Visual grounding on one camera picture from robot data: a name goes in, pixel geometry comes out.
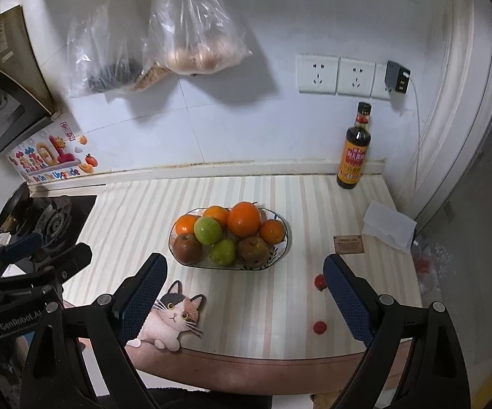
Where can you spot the white paper napkin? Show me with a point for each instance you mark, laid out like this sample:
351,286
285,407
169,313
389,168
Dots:
388,226

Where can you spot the dark soy sauce bottle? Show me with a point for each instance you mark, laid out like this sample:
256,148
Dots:
352,153

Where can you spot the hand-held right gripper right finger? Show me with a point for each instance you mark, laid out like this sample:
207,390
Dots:
348,302

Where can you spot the striped cat print tablecloth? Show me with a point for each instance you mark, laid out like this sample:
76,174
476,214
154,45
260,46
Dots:
250,306

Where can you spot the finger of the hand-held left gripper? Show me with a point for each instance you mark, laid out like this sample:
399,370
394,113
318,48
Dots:
69,257
22,243

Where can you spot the plastic bag with dark contents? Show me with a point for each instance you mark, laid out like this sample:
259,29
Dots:
105,51

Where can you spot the large orange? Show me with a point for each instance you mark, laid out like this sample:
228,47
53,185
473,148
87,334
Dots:
244,219

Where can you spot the beige mesh bag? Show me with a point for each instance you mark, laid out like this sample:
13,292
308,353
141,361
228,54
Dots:
150,76

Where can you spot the black gas stove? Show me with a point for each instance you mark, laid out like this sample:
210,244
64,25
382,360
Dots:
75,213

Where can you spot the brown rectangular label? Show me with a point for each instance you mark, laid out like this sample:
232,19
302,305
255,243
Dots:
349,243

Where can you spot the reddish brown apple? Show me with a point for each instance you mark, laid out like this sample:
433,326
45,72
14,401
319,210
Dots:
188,248

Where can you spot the frosted glass sliding door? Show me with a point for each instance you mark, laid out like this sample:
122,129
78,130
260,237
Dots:
476,179

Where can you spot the brown pear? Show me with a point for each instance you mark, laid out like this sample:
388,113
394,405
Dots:
252,249

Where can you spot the small orange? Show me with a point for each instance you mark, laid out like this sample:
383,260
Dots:
186,225
271,231

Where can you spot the plastic bag with onions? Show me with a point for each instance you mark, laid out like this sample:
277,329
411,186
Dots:
194,38

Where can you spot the black frying pan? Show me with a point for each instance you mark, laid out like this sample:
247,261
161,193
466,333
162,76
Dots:
11,204

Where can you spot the red cherry tomato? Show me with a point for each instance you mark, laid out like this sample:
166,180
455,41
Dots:
319,327
320,282

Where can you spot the colourful wall sticker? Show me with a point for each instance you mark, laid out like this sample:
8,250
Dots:
52,157

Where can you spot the floral ceramic plate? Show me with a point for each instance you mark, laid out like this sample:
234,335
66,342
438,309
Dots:
280,251

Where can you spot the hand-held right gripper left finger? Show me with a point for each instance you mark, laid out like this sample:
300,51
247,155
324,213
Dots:
139,302

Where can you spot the white wall socket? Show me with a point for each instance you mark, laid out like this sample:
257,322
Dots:
356,76
379,87
318,73

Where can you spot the black plug charger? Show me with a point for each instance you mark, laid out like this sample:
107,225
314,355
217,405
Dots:
396,76

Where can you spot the green apple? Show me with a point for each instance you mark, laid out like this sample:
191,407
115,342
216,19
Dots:
222,251
207,230

